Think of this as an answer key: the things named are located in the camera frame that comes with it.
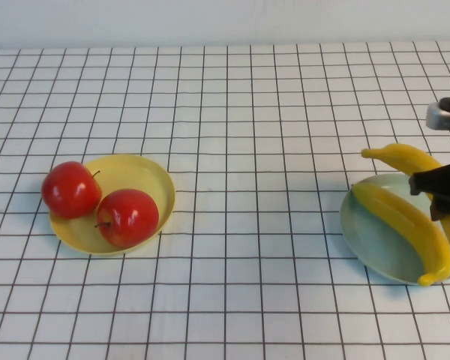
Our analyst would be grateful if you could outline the yellow banana green end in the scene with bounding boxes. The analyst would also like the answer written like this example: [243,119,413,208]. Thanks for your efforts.
[350,182,450,287]

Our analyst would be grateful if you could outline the yellow banana dark tip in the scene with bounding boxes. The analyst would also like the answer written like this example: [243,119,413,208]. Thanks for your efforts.
[361,142,450,260]

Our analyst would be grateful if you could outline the red apple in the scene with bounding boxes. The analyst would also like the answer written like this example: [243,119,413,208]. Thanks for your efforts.
[94,188,161,248]
[40,160,103,220]

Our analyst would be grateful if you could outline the light blue round plate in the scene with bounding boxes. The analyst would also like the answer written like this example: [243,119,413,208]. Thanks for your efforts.
[339,172,450,287]

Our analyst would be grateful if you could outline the yellow round plate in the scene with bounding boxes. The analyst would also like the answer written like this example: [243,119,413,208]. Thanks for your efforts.
[48,154,176,258]

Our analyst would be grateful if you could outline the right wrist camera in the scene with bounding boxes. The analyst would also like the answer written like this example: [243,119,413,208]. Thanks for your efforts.
[425,97,450,131]

